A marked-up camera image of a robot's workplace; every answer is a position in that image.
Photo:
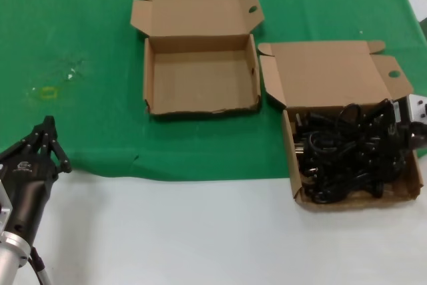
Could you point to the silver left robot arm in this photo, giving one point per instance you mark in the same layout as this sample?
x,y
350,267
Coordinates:
x,y
11,255

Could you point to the green tablecloth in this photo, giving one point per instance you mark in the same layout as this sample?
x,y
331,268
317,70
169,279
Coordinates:
x,y
83,14

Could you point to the cardboard box with torn edge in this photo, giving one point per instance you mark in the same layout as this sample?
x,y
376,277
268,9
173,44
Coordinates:
x,y
200,78

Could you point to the white paper sheet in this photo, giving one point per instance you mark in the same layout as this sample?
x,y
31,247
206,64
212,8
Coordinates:
x,y
417,1

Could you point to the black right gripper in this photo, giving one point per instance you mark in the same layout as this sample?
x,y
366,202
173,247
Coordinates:
x,y
418,136

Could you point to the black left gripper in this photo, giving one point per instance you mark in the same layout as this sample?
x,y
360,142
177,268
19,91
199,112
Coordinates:
x,y
30,181

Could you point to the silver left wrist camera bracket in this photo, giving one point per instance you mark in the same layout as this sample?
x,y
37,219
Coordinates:
x,y
4,211

